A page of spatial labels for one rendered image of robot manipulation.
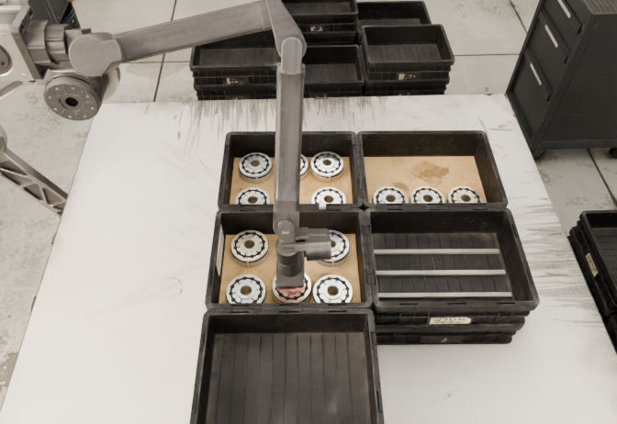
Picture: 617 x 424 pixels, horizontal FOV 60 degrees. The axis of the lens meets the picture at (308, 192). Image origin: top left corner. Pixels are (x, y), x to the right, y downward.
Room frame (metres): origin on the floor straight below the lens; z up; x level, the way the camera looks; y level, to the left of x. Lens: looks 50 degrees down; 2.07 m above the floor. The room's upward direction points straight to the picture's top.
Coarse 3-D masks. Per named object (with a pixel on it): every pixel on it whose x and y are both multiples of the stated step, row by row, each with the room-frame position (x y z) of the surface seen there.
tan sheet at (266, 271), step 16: (272, 240) 0.85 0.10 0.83; (352, 240) 0.85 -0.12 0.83; (224, 256) 0.80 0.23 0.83; (272, 256) 0.80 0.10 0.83; (352, 256) 0.80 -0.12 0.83; (224, 272) 0.75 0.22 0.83; (240, 272) 0.75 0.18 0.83; (256, 272) 0.75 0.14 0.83; (272, 272) 0.75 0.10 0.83; (320, 272) 0.75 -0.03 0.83; (336, 272) 0.75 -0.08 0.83; (352, 272) 0.75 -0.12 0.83; (224, 288) 0.70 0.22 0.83
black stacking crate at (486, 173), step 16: (368, 144) 1.18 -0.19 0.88; (384, 144) 1.18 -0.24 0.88; (400, 144) 1.18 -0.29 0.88; (416, 144) 1.18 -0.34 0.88; (432, 144) 1.18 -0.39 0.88; (448, 144) 1.18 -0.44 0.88; (464, 144) 1.18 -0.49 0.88; (480, 144) 1.17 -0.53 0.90; (480, 160) 1.13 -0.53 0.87; (480, 176) 1.09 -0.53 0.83; (496, 192) 0.97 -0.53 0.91
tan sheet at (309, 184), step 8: (240, 160) 1.16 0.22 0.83; (272, 160) 1.16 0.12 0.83; (344, 160) 1.16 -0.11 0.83; (344, 168) 1.13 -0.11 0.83; (232, 176) 1.09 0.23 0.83; (240, 176) 1.09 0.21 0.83; (272, 176) 1.09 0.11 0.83; (312, 176) 1.09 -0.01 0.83; (344, 176) 1.09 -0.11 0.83; (232, 184) 1.06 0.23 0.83; (240, 184) 1.06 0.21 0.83; (248, 184) 1.06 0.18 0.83; (256, 184) 1.06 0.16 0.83; (264, 184) 1.06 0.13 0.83; (272, 184) 1.06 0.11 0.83; (304, 184) 1.06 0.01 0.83; (312, 184) 1.06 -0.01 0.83; (320, 184) 1.06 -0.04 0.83; (328, 184) 1.06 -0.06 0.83; (336, 184) 1.06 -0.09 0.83; (344, 184) 1.06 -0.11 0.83; (232, 192) 1.03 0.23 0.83; (272, 192) 1.03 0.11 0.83; (304, 192) 1.03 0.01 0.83; (312, 192) 1.03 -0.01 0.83; (344, 192) 1.03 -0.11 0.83; (232, 200) 0.99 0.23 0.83; (272, 200) 1.00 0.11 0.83; (304, 200) 1.00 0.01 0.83; (352, 200) 1.00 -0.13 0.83
